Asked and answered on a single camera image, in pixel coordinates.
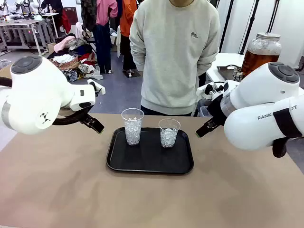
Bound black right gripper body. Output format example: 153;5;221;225
207;94;227;126

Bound short clear iced cup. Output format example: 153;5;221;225
158;118;181;149

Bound tall clear iced cup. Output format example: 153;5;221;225
121;108;145;146

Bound glass tea drink dispenser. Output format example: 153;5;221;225
234;32;283;80

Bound dark metal tray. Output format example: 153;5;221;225
216;66;243;82

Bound black plastic serving tray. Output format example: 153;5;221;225
106;127;194;175

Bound pile of mixed clothes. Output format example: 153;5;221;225
47;35;105;83

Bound person in grey sweatshirt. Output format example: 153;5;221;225
129;0;221;117

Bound dark blue hanging trousers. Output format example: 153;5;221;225
92;23;113;74

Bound black hanging trousers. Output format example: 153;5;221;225
120;35;138;72

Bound black light stand pole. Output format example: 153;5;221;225
239;0;260;55
266;0;280;33
219;0;235;54

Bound flat brown cardboard box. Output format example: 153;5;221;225
0;63;13;79

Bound red garment on chair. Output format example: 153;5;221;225
60;7;72;34

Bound orange hanging garment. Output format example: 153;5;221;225
119;0;139;38

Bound dark patterned hanging garment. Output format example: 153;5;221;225
80;0;98;32

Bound pink hanging garment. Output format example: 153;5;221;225
96;0;119;27

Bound white background desk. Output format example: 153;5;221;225
35;12;60;38

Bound grey-framed white desk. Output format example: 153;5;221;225
0;19;49;57

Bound background person in dark clothes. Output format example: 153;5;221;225
40;0;63;15

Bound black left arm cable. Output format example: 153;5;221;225
0;76;95;126

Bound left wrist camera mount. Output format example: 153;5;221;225
87;79;106;96

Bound black velcro arm strap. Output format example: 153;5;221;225
273;108;304;139

